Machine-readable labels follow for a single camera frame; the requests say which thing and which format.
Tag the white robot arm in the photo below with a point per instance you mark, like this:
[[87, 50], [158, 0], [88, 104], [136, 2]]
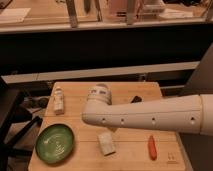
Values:
[[186, 114]]

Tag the black smartphone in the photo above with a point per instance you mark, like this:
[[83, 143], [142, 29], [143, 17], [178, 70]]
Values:
[[136, 99]]

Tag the white bottle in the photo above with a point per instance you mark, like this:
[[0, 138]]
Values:
[[58, 101]]

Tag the orange carrot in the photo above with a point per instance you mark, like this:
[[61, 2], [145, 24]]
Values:
[[152, 148]]

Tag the black chair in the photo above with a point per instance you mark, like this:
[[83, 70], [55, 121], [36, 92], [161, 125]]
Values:
[[11, 112]]

